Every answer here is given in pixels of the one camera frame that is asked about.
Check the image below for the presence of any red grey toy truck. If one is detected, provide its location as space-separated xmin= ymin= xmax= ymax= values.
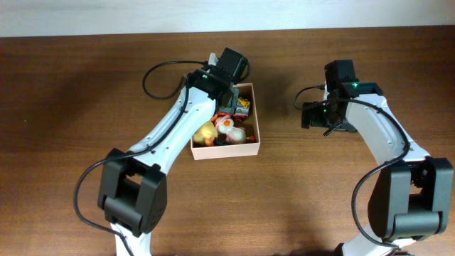
xmin=217 ymin=97 xmax=251 ymax=123

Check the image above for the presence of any pink hat rubber duck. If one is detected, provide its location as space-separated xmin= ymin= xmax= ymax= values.
xmin=215 ymin=116 xmax=256 ymax=144

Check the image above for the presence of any yellow plush duck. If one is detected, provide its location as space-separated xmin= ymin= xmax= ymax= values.
xmin=192 ymin=114 xmax=218 ymax=146

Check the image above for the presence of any black round cap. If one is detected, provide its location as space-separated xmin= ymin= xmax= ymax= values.
xmin=213 ymin=139 xmax=230 ymax=146

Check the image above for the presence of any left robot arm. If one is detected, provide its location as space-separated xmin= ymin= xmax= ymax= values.
xmin=97 ymin=48 xmax=250 ymax=255

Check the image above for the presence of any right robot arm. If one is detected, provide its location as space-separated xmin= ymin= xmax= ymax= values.
xmin=301 ymin=60 xmax=454 ymax=256

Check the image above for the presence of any white cardboard box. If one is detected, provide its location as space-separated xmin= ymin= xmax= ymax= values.
xmin=190 ymin=83 xmax=261 ymax=160

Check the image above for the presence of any left black cable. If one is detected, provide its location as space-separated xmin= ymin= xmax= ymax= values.
xmin=73 ymin=59 xmax=251 ymax=256

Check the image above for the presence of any black cable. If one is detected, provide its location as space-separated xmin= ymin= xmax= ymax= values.
xmin=73 ymin=59 xmax=251 ymax=256
xmin=293 ymin=85 xmax=412 ymax=249

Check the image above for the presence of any right black cable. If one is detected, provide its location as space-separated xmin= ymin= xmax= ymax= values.
xmin=293 ymin=85 xmax=412 ymax=249

